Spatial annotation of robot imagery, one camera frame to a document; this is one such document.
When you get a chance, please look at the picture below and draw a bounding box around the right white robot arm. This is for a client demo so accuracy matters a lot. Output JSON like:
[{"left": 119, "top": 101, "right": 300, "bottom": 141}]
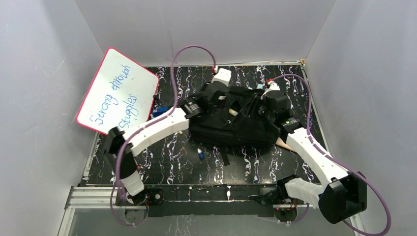
[{"left": 258, "top": 89, "right": 367, "bottom": 224}]

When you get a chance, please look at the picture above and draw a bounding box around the pink-framed whiteboard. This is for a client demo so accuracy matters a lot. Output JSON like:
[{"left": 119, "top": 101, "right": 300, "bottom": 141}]
[{"left": 76, "top": 48, "right": 159, "bottom": 134}]

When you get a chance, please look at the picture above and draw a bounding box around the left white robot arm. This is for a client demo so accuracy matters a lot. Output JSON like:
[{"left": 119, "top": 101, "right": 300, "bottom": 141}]
[{"left": 103, "top": 79, "right": 230, "bottom": 205}]

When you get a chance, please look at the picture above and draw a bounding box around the small blue white bottle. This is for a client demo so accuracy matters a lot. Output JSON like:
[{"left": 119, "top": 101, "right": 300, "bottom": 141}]
[{"left": 197, "top": 148, "right": 205, "bottom": 160}]

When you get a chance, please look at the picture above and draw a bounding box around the beige glue stick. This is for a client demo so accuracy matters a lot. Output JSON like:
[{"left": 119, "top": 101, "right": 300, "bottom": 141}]
[{"left": 229, "top": 109, "right": 238, "bottom": 116}]

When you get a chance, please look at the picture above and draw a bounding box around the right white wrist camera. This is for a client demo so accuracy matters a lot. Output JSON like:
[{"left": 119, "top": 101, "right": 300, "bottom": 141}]
[{"left": 264, "top": 79, "right": 280, "bottom": 95}]

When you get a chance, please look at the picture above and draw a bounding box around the black student backpack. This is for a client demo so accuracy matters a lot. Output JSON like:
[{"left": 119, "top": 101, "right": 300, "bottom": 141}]
[{"left": 190, "top": 86, "right": 280, "bottom": 148}]

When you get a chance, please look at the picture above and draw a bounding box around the blue stapler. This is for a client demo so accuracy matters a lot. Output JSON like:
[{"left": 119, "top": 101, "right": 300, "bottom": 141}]
[{"left": 151, "top": 107, "right": 169, "bottom": 118}]

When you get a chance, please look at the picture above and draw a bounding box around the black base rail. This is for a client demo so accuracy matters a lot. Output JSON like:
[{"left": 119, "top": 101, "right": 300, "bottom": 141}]
[{"left": 115, "top": 184, "right": 299, "bottom": 222}]

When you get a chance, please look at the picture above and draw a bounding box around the beige snap wallet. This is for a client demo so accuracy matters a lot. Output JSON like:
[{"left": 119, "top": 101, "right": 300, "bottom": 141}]
[{"left": 275, "top": 138, "right": 296, "bottom": 152}]

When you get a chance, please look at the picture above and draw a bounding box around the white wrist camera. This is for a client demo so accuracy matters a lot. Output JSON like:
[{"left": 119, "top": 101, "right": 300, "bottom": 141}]
[
  {"left": 211, "top": 68, "right": 231, "bottom": 87},
  {"left": 264, "top": 79, "right": 280, "bottom": 95}
]

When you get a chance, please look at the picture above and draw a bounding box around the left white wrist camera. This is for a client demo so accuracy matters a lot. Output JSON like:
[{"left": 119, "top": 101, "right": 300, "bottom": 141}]
[{"left": 211, "top": 68, "right": 231, "bottom": 87}]

